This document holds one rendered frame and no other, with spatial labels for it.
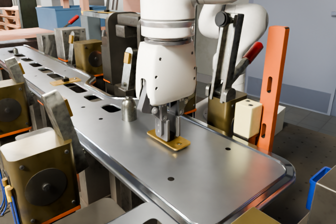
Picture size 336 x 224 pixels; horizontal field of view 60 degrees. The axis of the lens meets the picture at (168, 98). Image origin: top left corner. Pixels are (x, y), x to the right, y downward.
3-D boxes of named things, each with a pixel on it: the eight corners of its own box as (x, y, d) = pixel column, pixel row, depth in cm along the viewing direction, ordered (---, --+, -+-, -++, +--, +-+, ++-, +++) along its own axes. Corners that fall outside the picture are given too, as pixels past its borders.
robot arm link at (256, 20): (216, 65, 115) (217, 1, 105) (265, 67, 109) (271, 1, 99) (209, 75, 105) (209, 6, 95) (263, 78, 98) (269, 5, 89)
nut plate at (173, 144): (145, 133, 54) (145, 127, 54) (161, 127, 57) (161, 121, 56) (175, 151, 48) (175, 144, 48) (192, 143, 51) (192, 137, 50)
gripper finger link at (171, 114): (179, 93, 54) (178, 126, 56) (165, 97, 52) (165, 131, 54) (191, 98, 51) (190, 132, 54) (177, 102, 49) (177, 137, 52)
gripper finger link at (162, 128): (158, 100, 51) (158, 134, 53) (143, 104, 49) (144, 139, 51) (170, 105, 48) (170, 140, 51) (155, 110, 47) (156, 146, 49)
